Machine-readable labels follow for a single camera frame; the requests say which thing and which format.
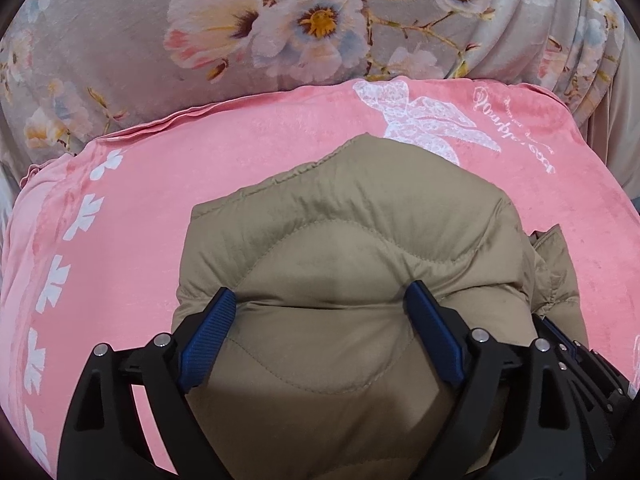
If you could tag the pink printed blanket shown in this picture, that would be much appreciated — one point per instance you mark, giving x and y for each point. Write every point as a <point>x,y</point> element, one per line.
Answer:
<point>200,160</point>

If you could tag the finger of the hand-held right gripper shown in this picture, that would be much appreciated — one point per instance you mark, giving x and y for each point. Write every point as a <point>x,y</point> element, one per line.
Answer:
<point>552,331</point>

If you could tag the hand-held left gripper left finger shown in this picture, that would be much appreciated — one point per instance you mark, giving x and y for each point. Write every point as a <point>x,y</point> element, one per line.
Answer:
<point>207,332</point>

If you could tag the grey floral blanket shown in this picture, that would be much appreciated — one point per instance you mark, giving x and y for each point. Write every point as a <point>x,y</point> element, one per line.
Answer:
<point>125,60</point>

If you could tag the tan quilted jacket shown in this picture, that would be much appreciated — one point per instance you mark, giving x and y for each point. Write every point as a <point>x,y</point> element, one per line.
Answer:
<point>350,240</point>

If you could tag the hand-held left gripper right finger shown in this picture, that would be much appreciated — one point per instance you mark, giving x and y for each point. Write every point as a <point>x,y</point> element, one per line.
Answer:
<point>435,332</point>

